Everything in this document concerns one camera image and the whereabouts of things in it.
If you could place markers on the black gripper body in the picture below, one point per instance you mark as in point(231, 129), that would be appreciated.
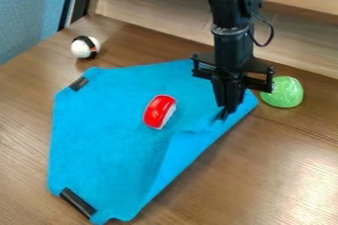
point(231, 54)

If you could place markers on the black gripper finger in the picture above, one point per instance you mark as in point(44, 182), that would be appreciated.
point(236, 94)
point(220, 97)

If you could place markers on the blue cloth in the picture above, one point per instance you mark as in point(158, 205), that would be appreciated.
point(110, 143)

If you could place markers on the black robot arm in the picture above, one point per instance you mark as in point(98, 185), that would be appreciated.
point(233, 2)

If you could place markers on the green toy cabbage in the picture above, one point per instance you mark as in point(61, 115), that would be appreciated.
point(282, 92)

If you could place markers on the red and white toy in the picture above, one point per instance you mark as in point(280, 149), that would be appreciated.
point(160, 111)

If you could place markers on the white and black ball toy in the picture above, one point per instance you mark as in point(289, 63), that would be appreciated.
point(85, 47)

